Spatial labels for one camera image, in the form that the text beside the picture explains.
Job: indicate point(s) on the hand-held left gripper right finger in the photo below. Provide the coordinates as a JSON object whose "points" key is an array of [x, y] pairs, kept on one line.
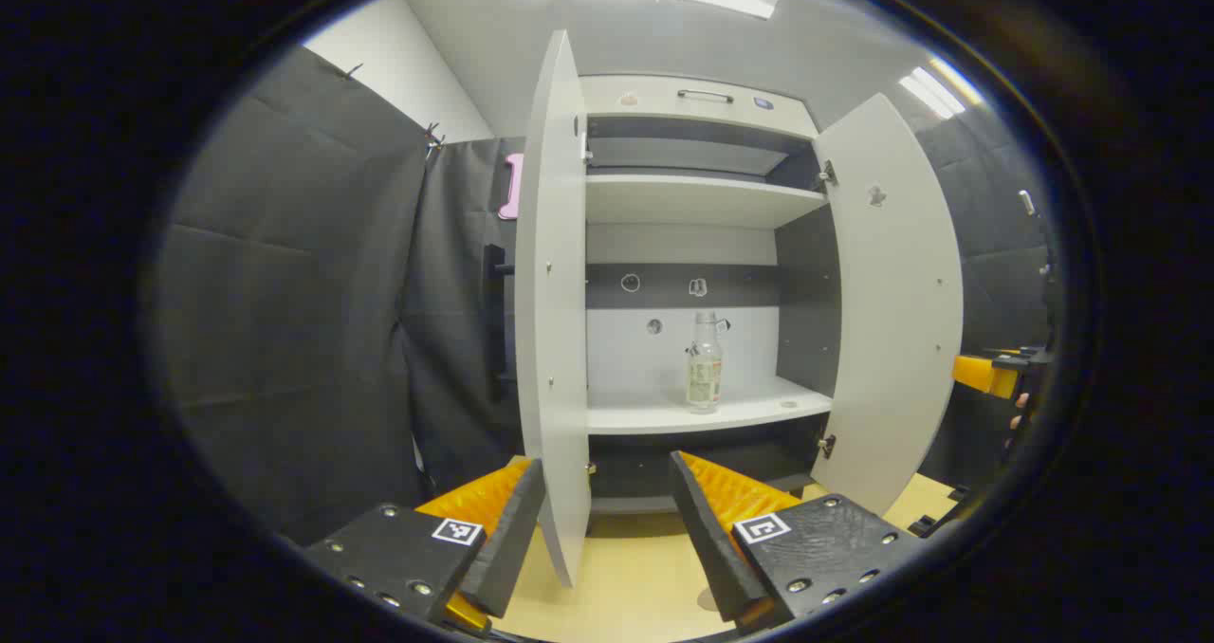
{"points": [[707, 539]]}

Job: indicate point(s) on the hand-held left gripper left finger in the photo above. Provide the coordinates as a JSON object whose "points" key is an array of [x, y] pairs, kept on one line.
{"points": [[512, 539]]}

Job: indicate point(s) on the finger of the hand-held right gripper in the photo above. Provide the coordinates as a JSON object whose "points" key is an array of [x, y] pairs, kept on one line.
{"points": [[982, 373]]}

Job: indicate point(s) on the grey round coaster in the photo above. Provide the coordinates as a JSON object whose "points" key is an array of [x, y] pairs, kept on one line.
{"points": [[708, 599]]}

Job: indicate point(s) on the white cabinet door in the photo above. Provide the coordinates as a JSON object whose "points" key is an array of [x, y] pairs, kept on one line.
{"points": [[892, 311], [553, 292]]}

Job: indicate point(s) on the clear plastic bottle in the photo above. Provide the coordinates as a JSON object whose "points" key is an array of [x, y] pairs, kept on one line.
{"points": [[704, 373]]}

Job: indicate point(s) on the white and grey cabinet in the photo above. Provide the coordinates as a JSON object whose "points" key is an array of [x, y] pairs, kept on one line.
{"points": [[683, 202]]}

